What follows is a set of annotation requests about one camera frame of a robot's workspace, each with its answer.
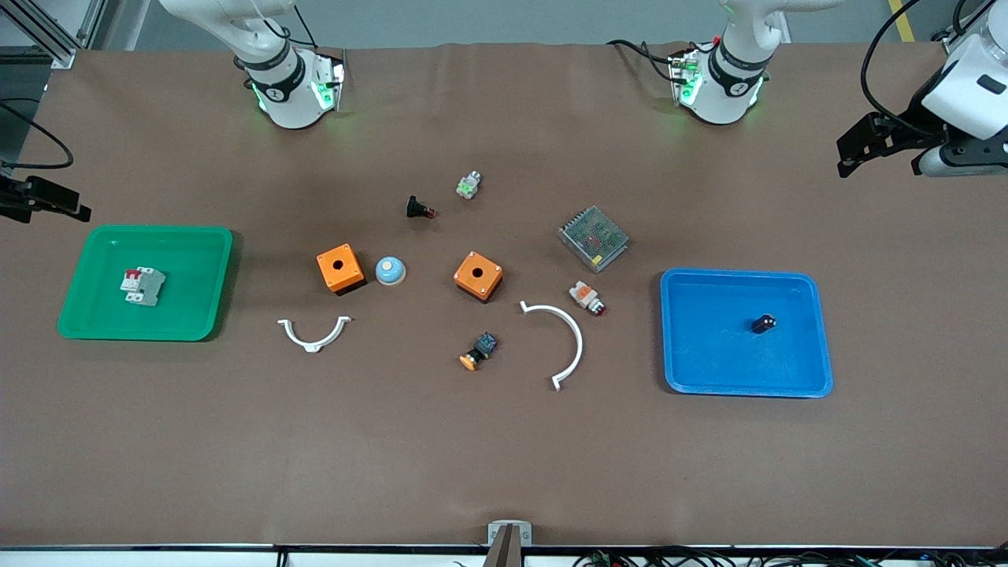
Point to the blue plastic tray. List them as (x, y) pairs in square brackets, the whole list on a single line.
[(709, 339)]

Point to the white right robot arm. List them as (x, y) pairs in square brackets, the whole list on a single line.
[(287, 87)]

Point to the light blue dome button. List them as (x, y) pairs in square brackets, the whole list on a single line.
[(390, 271)]

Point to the orange button box with hole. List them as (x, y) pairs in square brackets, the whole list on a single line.
[(477, 276), (340, 268)]

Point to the grey metal edge bracket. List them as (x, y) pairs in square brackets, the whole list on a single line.
[(509, 532)]

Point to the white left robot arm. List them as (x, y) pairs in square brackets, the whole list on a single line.
[(728, 87)]

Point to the green plastic tray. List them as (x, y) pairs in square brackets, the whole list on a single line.
[(189, 268)]

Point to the brown table mat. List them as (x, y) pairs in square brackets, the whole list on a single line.
[(472, 457)]

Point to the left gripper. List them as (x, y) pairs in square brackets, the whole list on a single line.
[(907, 126)]

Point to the black push button orange head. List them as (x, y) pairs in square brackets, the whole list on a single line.
[(479, 352)]

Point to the red indicator lamp orange body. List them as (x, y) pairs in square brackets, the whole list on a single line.
[(589, 298)]

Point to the small green white switch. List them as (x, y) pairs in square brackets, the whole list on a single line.
[(468, 186)]

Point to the black cylindrical capacitor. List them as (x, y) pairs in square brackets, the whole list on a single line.
[(763, 323)]

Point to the large white curved clamp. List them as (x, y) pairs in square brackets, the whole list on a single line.
[(579, 339)]

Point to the white circuit breaker red switch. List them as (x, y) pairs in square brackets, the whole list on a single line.
[(142, 285)]

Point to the small white curved clamp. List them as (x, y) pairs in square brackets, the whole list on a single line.
[(303, 339)]

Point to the metal mesh power supply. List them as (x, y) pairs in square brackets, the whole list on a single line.
[(594, 238)]

